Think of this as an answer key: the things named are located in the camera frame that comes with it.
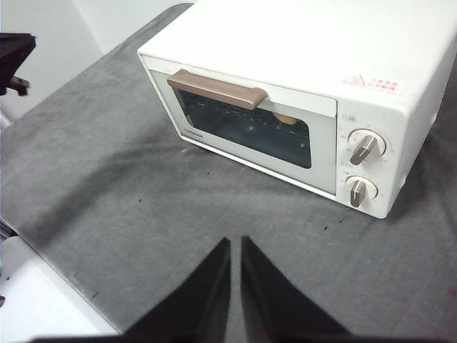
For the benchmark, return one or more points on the beige oven knob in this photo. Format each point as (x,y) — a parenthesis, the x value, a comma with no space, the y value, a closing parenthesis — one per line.
(358,191)
(366,148)

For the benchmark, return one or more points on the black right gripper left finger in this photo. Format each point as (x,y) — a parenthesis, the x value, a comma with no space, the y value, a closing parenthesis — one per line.
(200,296)

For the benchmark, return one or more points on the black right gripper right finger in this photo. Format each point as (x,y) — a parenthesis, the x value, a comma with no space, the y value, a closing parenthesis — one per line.
(275,303)

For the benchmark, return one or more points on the white Toshiba toaster oven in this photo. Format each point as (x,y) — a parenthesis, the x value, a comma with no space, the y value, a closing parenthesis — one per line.
(285,43)

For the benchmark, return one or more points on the red warning sticker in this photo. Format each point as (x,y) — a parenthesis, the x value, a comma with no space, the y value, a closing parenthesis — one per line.
(371,83)

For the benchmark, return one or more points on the dark grey table cloth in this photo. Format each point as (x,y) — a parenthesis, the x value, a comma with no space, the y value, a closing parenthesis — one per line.
(107,178)

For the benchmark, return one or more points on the orange-brown bread roll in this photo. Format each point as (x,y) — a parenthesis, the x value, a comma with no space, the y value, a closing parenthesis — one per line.
(283,119)

